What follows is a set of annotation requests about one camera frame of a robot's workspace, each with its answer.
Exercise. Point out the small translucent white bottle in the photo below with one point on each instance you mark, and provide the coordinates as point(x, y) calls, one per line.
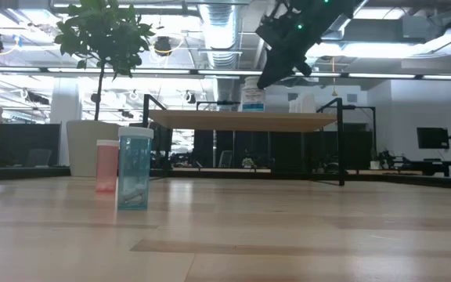
point(293, 106)
point(299, 102)
point(308, 102)

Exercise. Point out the white melatonin supplement bottle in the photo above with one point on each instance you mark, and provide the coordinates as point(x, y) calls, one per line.
point(253, 100)

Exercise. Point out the blue pill vial white cap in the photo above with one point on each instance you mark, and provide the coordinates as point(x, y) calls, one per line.
point(134, 172)

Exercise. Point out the red pill vial white cap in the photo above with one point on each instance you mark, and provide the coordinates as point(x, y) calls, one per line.
point(106, 168)

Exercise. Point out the small background potted plant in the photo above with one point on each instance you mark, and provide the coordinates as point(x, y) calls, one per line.
point(248, 162)

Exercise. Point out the black background monitor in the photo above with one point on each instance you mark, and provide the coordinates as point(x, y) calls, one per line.
point(433, 138)

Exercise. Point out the black background desk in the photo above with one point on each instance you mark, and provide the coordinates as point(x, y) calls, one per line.
point(437, 163)

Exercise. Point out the leafy plant in white pot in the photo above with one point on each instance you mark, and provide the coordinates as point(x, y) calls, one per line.
point(92, 149)

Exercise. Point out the black partition panel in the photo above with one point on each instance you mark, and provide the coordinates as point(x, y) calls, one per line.
point(14, 141)

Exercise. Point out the wooden shelf black metal frame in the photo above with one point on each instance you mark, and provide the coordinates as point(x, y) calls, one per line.
point(241, 121)

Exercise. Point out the silver ceiling air duct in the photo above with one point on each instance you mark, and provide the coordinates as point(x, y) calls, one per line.
point(219, 31)

